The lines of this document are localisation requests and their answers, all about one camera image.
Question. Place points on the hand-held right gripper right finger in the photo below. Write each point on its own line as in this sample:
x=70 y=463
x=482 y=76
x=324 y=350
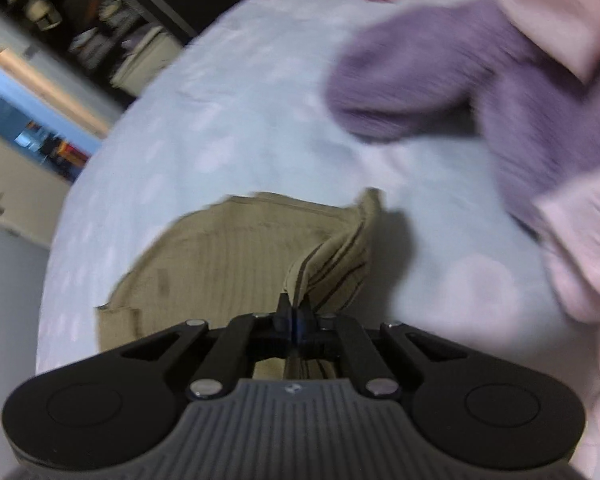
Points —
x=306 y=321

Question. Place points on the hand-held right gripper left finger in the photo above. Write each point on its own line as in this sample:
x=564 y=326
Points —
x=279 y=321

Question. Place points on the beige striped garment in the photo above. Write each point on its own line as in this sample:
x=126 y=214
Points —
x=240 y=255

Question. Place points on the light blue spotted bedsheet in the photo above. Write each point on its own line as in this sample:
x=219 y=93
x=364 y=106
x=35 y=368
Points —
x=260 y=125

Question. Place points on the beige cabinet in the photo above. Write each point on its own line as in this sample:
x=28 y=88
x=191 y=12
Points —
x=17 y=187

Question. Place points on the purple knit sweater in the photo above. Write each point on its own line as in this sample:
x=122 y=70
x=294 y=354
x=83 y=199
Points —
x=500 y=100

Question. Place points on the light pink garment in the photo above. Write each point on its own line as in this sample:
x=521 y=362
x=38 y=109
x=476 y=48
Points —
x=575 y=200

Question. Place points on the white storage box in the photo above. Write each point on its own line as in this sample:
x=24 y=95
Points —
x=145 y=57

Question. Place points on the blue bookshelf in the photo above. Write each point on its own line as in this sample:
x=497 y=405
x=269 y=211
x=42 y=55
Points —
x=35 y=125

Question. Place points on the dark metal shelf rack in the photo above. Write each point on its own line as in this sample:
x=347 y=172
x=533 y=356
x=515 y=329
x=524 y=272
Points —
x=105 y=0

